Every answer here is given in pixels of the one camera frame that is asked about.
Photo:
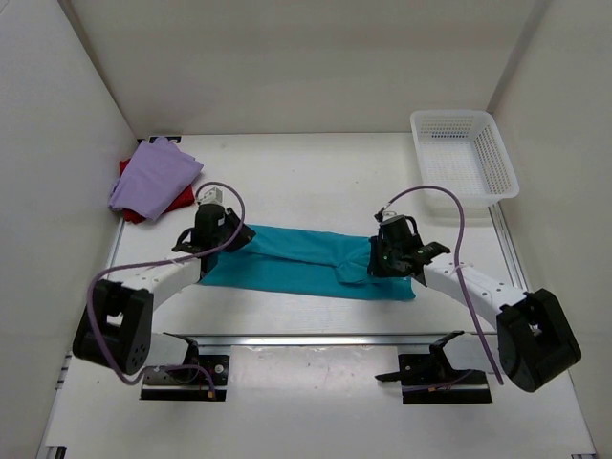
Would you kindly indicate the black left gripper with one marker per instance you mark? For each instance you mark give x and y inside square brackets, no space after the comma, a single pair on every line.
[245,233]

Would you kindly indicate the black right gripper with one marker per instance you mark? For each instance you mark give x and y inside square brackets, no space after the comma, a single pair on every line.
[376,269]

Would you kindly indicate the teal t shirt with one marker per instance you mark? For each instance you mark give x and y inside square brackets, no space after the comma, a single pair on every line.
[306,262]

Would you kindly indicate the lilac t shirt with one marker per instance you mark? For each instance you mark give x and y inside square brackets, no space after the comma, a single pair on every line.
[154,177]

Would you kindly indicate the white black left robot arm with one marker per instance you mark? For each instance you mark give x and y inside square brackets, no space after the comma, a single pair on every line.
[116,327]

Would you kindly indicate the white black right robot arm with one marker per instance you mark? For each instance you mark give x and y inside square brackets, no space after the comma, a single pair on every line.
[534,340]

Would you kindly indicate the white plastic laundry basket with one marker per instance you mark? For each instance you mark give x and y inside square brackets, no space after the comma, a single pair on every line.
[462,151]

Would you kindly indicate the small dark table label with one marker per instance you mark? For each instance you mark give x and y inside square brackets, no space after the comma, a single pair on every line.
[165,139]

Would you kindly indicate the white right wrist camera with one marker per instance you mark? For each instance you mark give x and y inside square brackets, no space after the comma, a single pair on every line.
[384,214]

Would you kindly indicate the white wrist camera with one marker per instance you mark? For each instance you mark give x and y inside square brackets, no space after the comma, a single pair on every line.
[384,214]
[211,196]

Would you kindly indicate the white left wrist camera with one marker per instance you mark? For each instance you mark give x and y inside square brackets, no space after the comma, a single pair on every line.
[211,196]

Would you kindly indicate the aluminium table frame rail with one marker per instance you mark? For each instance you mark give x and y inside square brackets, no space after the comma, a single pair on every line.
[318,340]

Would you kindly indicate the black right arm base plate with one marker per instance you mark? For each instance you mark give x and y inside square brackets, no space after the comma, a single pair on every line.
[431,379]

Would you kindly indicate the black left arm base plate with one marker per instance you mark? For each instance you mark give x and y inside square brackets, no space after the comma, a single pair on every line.
[191,385]

